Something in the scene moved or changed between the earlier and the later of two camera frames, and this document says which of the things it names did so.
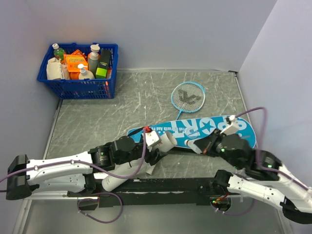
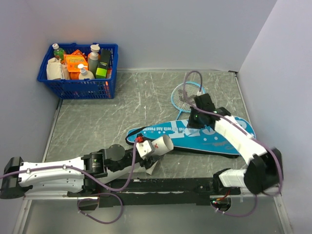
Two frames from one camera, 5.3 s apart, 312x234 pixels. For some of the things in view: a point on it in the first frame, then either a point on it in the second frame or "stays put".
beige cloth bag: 55,70 stays put
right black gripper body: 218,150 to 195,120
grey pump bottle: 93,59 stays put
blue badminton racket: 187,97 stays put
